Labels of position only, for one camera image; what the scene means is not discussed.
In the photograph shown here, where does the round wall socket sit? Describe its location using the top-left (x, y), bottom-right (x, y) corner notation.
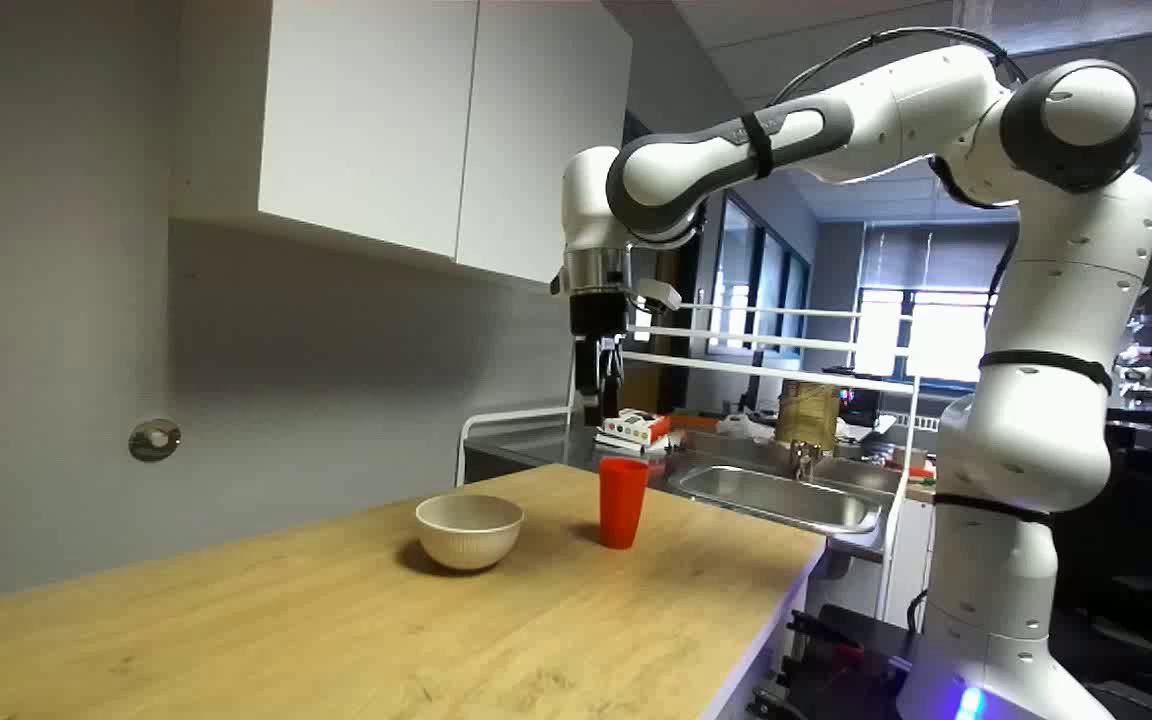
top-left (128, 422), bottom-right (184, 464)

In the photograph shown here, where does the red plastic cup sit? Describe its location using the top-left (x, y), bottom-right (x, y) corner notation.
top-left (599, 458), bottom-right (652, 547)

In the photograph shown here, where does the white wall cabinet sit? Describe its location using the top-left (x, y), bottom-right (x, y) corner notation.
top-left (172, 0), bottom-right (636, 290)

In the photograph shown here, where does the white dish rack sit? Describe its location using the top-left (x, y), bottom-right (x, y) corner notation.
top-left (453, 298), bottom-right (928, 555)

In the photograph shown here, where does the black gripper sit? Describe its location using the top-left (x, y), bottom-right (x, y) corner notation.
top-left (570, 294), bottom-right (627, 398)

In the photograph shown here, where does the steel sink basin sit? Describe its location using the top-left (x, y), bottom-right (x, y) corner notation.
top-left (670, 464), bottom-right (887, 535)

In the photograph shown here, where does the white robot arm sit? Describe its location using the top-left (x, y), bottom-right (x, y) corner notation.
top-left (559, 29), bottom-right (1152, 720)

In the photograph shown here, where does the brown paper bag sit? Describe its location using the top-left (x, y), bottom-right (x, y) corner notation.
top-left (776, 383), bottom-right (839, 452)

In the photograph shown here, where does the beige bowl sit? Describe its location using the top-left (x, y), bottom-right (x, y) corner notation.
top-left (418, 497), bottom-right (524, 573)

